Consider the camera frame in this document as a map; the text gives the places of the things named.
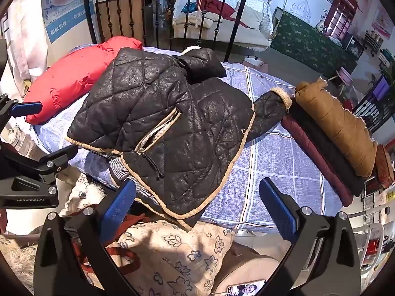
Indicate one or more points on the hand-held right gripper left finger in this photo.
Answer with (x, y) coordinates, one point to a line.
(118, 209)

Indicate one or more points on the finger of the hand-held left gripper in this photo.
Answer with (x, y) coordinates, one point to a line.
(27, 109)
(46, 162)

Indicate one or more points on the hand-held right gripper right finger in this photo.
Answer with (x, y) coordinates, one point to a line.
(277, 209)

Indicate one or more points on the black quilted jacket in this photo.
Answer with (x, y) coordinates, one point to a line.
(172, 114)

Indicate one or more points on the blue plaid bedsheet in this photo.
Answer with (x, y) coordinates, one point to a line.
(271, 166)

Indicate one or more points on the red down jacket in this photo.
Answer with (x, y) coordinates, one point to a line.
(71, 74)

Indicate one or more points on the maroon folded garment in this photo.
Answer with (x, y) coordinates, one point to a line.
(311, 160)

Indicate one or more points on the beige round stool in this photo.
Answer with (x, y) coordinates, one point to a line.
(247, 262)

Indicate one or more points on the beige floral cloth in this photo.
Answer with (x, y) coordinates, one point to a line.
(172, 252)

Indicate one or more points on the black folded garment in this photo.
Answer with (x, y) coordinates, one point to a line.
(327, 157)

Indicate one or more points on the smartphone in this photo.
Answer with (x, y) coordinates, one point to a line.
(247, 288)

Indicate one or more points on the tan folded jacket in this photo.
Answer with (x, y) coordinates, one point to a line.
(336, 126)

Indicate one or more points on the red patterned box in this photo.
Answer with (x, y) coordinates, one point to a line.
(385, 166)

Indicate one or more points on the wooden panel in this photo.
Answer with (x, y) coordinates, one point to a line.
(123, 15)

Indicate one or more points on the black metal rack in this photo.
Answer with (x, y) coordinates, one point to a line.
(378, 104)

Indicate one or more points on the pink stool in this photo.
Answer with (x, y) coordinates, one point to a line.
(344, 75)

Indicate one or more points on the green floral table cover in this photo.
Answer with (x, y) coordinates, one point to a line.
(308, 43)

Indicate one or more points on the white covered bed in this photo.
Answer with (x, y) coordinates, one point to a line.
(247, 27)

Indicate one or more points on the red phone booth cabinet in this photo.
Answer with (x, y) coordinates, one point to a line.
(341, 12)

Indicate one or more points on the dark red garment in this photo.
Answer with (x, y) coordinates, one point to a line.
(216, 6)

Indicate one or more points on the wall poster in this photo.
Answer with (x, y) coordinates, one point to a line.
(61, 15)

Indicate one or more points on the black iron bed frame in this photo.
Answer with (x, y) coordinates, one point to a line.
(89, 15)

